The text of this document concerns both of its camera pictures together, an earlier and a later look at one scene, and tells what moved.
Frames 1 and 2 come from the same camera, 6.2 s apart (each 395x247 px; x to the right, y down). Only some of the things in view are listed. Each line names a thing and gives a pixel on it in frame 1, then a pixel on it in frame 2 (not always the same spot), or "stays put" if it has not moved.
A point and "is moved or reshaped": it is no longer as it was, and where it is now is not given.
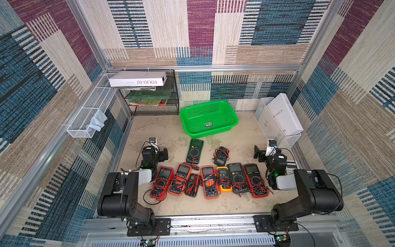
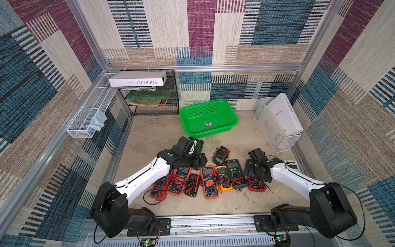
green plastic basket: (209, 119) stays put
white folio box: (121, 78) stays put
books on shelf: (149, 98) stays put
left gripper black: (161, 158) -> (196, 163)
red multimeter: (256, 183) is moved or reshaped
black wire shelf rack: (161, 101) stays put
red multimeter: (159, 189) stays put
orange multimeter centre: (209, 180) stays put
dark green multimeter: (239, 183) is moved or reshaped
